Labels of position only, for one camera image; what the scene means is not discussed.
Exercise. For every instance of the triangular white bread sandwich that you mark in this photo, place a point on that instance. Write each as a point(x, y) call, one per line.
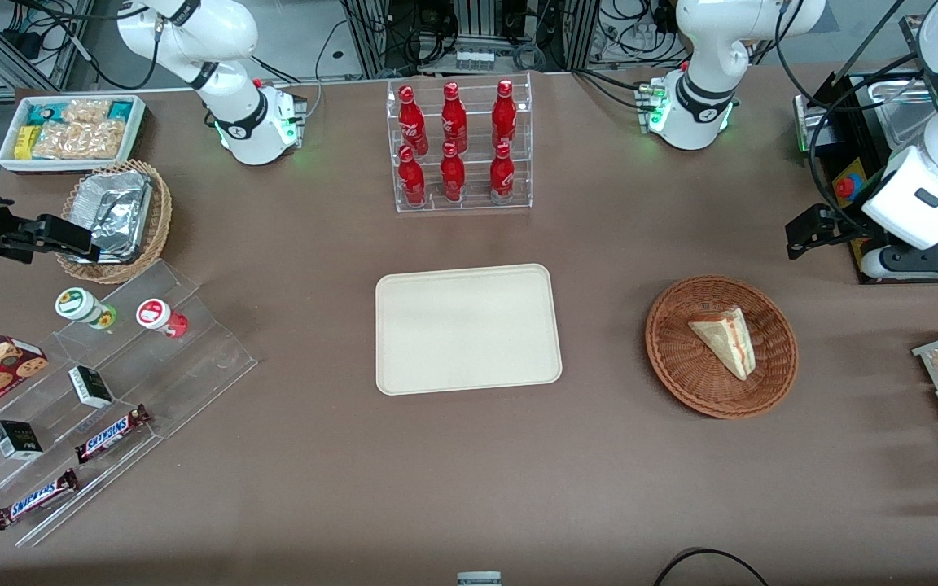
point(725, 340)

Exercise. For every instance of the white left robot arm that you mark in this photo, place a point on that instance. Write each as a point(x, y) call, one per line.
point(701, 81)

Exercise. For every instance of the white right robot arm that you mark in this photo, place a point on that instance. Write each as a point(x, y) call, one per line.
point(233, 114)

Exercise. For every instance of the silver foil tray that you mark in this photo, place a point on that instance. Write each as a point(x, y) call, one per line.
point(115, 212)

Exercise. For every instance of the light oval wicker basket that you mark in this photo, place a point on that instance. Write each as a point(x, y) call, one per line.
point(161, 212)

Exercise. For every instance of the round brown wicker basket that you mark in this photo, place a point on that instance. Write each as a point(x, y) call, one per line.
point(681, 358)

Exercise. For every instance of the beige rectangular tray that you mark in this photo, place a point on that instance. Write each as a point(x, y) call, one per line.
point(469, 330)

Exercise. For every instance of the green lid yoghurt cup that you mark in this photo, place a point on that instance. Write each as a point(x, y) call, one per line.
point(78, 304)

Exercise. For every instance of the black hot food warmer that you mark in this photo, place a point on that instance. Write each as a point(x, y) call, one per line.
point(852, 175)

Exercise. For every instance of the white plastic snack bin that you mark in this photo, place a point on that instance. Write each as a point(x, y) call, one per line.
point(70, 165)

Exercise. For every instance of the large clear cracker bag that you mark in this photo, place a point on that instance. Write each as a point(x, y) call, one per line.
point(78, 141)

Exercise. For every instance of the steel food pan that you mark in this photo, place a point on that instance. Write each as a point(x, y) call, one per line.
point(905, 110)

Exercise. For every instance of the yellow snack packet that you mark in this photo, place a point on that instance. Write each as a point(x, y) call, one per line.
point(24, 142)

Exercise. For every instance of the red lid yoghurt cup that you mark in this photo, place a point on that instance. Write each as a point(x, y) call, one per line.
point(155, 314)

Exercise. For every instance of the teal snack packet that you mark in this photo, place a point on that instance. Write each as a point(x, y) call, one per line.
point(121, 109)
point(44, 112)

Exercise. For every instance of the small clear cracker bag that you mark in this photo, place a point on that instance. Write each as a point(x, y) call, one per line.
point(86, 110)

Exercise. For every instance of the small dark carton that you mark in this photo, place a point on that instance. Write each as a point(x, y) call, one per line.
point(91, 387)
point(17, 439)

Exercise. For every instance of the clear acrylic stepped display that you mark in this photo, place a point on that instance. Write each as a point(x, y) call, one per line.
point(192, 366)

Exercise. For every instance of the brown snickers bar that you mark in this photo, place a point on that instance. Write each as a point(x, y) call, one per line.
point(36, 499)
point(111, 434)

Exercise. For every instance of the clear acrylic bottle rack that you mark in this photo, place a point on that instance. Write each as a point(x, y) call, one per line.
point(518, 191)

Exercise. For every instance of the red cola bottle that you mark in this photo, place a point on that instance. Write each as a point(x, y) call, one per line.
point(453, 175)
point(453, 118)
point(411, 118)
point(504, 114)
point(411, 179)
point(501, 175)

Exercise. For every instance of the white power strip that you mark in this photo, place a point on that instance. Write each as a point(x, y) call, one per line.
point(474, 59)

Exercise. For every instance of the small grey device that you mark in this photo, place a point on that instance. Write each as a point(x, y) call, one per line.
point(479, 579)

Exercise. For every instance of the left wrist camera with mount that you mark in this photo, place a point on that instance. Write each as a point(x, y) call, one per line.
point(925, 262)

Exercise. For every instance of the aluminium frame rack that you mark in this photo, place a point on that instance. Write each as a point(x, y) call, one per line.
point(367, 41)

